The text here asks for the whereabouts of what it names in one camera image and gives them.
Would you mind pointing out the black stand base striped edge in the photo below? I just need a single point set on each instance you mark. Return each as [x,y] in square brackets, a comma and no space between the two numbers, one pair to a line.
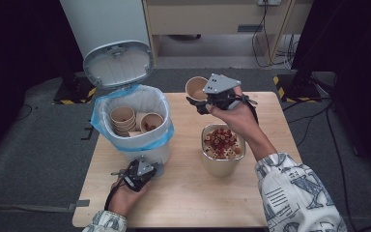
[298,88]
[74,93]

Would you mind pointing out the black curtain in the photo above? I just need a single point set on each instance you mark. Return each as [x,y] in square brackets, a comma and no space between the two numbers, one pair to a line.
[22,48]
[351,48]

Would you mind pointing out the stack of brown paper cups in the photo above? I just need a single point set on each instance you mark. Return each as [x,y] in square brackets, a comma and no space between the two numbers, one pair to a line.
[122,121]

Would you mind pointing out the brown paper cup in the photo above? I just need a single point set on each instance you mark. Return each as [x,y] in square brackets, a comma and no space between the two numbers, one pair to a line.
[151,122]
[194,87]

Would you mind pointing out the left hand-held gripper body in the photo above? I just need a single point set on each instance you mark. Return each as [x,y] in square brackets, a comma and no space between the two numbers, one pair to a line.
[138,177]

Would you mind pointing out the white power socket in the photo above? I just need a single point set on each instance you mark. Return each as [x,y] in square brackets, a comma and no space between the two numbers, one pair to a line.
[269,2]

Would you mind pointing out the wooden desk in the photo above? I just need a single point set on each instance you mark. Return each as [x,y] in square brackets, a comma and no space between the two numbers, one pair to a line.
[206,19]

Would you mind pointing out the person's right hand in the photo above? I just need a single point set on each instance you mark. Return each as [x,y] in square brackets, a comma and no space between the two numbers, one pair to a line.
[238,117]

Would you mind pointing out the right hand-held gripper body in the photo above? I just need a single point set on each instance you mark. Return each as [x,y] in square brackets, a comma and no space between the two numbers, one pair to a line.
[220,95]

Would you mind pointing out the pile of red dried fruit slices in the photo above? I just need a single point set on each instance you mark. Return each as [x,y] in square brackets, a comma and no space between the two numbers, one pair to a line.
[220,143]

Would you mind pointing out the white grey pedal trash can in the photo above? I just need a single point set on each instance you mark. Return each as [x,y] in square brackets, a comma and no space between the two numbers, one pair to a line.
[119,64]

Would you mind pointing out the person's left hand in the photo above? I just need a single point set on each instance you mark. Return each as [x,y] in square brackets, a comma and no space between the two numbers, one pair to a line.
[122,199]

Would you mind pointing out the cream bowl with metal rim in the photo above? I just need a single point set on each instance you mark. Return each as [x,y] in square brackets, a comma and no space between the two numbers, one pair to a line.
[222,166]

